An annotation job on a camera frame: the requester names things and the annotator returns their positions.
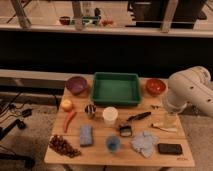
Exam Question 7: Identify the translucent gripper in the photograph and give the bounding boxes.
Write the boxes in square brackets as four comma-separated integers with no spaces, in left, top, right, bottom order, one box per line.
[163,109,177,128]

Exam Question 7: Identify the black handled brush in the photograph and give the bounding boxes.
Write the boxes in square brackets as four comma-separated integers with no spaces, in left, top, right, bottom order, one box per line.
[118,111,151,137]

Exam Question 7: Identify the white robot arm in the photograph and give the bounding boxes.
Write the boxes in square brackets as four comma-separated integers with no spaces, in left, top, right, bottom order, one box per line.
[162,66,213,129]

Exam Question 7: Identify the purple bowl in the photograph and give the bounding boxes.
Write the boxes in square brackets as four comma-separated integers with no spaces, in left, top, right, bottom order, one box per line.
[65,76,88,95]

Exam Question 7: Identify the distant red bowl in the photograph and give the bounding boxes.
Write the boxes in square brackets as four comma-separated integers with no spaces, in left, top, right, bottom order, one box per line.
[59,16,70,25]

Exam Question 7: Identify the metal fork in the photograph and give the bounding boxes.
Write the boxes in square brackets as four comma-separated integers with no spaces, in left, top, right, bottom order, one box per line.
[150,105,163,110]

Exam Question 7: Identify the light blue cloth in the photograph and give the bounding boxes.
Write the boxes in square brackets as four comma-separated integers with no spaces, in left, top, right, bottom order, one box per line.
[130,131,159,158]

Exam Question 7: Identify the white cup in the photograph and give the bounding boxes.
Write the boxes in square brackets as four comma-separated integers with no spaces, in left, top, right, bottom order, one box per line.
[102,107,118,125]

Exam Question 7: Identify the blue cup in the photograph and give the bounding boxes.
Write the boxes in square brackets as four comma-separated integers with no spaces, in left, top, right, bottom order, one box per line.
[105,136,120,153]

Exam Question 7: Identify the green plastic tray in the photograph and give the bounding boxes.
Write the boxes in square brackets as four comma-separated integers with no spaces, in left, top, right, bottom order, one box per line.
[91,72,141,106]

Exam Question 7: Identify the wooden table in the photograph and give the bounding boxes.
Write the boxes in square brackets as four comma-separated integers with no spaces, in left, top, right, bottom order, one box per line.
[44,77,196,168]

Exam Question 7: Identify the striped small cup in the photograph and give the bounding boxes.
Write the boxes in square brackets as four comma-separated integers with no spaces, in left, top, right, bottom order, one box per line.
[85,104,96,119]

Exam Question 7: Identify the blue sponge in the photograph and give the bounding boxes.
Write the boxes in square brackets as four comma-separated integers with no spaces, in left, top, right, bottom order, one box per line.
[80,125,93,147]

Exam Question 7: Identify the orange carrot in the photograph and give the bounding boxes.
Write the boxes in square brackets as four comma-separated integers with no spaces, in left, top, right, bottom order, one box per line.
[63,111,76,133]

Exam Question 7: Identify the yellow red apple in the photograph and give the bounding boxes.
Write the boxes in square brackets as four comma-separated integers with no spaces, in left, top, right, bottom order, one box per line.
[61,99,73,112]

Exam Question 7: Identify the bunch of dark grapes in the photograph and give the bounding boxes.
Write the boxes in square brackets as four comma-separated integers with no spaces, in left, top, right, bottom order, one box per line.
[49,135,81,158]

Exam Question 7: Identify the distant green box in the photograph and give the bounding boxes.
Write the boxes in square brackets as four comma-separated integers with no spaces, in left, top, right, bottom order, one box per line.
[82,16,100,26]

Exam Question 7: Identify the wooden handled knife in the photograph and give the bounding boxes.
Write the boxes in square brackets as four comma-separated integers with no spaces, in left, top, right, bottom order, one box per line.
[151,123,177,132]

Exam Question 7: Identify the black cables on floor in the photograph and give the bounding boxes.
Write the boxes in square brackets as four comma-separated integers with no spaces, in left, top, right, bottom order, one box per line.
[0,91,36,169]

